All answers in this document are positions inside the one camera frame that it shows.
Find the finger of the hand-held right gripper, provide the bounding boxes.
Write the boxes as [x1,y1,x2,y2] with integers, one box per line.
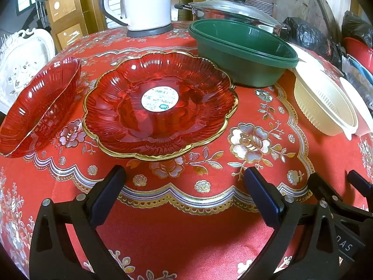
[347,170,373,200]
[306,173,373,225]

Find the red gold-rimmed flower plate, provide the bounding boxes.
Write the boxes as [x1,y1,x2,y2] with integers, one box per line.
[82,51,239,161]

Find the red plastic basin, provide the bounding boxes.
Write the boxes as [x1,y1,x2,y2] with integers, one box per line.
[342,37,373,73]

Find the green plastic bowl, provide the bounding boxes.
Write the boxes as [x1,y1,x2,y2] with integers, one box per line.
[188,19,300,88]

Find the grey kettle base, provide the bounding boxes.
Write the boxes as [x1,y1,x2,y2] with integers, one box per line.
[126,23,174,38]

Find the white louvered door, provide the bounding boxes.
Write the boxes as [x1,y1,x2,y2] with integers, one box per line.
[108,0,121,18]

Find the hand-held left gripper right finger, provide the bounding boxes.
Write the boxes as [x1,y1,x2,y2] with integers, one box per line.
[233,166,341,280]

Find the cardboard boxes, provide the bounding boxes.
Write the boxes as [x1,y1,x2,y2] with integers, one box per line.
[44,0,91,53]

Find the white electric kettle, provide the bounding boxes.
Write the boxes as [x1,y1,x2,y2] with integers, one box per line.
[100,0,172,32]

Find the glass pot lid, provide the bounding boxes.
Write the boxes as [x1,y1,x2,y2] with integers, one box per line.
[188,0,289,30]

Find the round wooden tabletop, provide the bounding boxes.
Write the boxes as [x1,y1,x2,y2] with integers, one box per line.
[217,0,338,41]

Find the red glass plate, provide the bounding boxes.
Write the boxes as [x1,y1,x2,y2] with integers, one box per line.
[0,56,82,156]

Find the wooden chair back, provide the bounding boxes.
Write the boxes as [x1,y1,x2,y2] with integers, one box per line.
[215,0,277,16]

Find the steel pot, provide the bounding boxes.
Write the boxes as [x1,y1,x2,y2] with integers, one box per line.
[174,3,289,37]

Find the white ornate chair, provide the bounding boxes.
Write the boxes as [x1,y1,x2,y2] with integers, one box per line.
[0,27,56,114]

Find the plastic wrapped blue dishes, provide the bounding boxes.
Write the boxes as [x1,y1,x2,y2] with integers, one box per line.
[341,55,373,108]

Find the cream ribbed plastic bowl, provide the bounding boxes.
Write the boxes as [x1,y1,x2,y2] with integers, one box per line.
[293,64,359,141]

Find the red floral tablecloth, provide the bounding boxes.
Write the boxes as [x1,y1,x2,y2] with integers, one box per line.
[0,20,373,280]

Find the black trash bag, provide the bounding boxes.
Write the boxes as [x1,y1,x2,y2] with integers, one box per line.
[341,10,373,49]
[281,17,341,67]

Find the staircase railing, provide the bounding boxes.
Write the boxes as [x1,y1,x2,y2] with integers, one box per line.
[35,0,48,32]

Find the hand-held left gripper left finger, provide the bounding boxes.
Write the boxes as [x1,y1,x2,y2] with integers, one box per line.
[29,165,135,280]

